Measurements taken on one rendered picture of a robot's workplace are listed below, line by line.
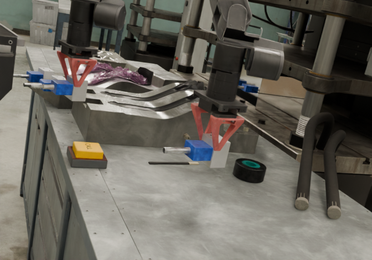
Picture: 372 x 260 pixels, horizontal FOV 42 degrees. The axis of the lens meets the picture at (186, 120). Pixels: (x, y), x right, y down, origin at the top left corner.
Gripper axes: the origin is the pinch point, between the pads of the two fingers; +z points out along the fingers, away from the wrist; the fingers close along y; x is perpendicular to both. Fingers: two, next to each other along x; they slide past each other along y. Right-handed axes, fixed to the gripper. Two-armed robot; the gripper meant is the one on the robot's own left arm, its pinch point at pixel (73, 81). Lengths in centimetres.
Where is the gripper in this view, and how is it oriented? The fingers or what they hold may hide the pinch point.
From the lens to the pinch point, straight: 122.7
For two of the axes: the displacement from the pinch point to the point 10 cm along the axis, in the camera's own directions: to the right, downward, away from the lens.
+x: -8.1, 0.0, -5.9
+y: -5.6, -3.1, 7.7
